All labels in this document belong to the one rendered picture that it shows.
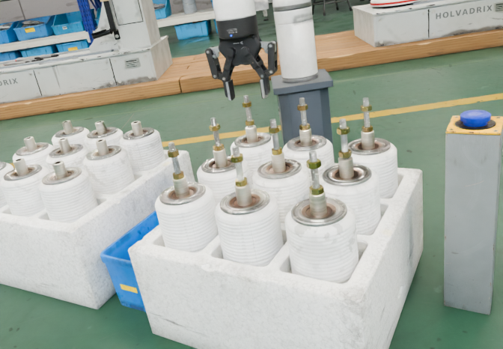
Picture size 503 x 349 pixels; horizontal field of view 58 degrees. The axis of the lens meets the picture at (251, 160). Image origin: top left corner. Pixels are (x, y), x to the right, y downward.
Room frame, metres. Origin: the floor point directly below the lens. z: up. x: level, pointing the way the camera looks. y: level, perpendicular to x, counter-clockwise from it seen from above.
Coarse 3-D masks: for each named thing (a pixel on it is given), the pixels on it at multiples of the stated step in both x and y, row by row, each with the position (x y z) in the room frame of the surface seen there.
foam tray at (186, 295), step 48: (144, 240) 0.67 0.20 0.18; (384, 240) 0.55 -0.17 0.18; (144, 288) 0.64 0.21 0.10; (192, 288) 0.58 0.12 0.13; (240, 288) 0.53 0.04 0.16; (288, 288) 0.49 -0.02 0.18; (336, 288) 0.47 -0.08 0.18; (384, 288) 0.52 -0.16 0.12; (192, 336) 0.59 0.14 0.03; (240, 336) 0.54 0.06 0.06; (288, 336) 0.50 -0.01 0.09; (336, 336) 0.46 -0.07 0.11; (384, 336) 0.51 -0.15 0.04
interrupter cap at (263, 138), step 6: (240, 138) 0.89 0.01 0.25; (246, 138) 0.89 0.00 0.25; (258, 138) 0.88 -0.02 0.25; (264, 138) 0.87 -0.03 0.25; (270, 138) 0.86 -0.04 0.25; (234, 144) 0.87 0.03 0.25; (240, 144) 0.86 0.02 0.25; (246, 144) 0.85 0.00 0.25; (252, 144) 0.84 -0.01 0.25; (258, 144) 0.84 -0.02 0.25; (264, 144) 0.84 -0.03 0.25
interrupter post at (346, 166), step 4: (340, 160) 0.64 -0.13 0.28; (344, 160) 0.63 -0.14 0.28; (348, 160) 0.63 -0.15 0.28; (352, 160) 0.63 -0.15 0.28; (340, 164) 0.64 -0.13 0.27; (344, 164) 0.63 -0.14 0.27; (348, 164) 0.63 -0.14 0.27; (352, 164) 0.63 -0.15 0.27; (340, 168) 0.64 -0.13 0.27; (344, 168) 0.63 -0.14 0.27; (348, 168) 0.63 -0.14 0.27; (352, 168) 0.63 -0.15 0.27; (340, 172) 0.64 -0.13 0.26; (344, 172) 0.63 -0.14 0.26; (348, 172) 0.63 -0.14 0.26; (352, 172) 0.63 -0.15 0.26; (340, 176) 0.64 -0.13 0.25; (344, 176) 0.63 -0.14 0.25; (348, 176) 0.63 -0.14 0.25; (352, 176) 0.63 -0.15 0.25
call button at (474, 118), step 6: (462, 114) 0.62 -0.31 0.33; (468, 114) 0.61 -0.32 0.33; (474, 114) 0.61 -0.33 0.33; (480, 114) 0.60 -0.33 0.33; (486, 114) 0.60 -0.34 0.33; (462, 120) 0.61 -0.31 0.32; (468, 120) 0.60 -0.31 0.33; (474, 120) 0.59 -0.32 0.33; (480, 120) 0.59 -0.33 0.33; (486, 120) 0.59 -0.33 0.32; (468, 126) 0.60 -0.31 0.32; (474, 126) 0.60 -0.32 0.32; (480, 126) 0.60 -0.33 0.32
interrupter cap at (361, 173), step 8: (336, 168) 0.67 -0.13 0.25; (360, 168) 0.65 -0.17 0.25; (368, 168) 0.65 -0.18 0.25; (328, 176) 0.64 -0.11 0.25; (336, 176) 0.64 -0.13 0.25; (360, 176) 0.63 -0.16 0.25; (368, 176) 0.62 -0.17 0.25; (336, 184) 0.61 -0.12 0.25; (344, 184) 0.61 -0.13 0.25; (352, 184) 0.60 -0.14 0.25
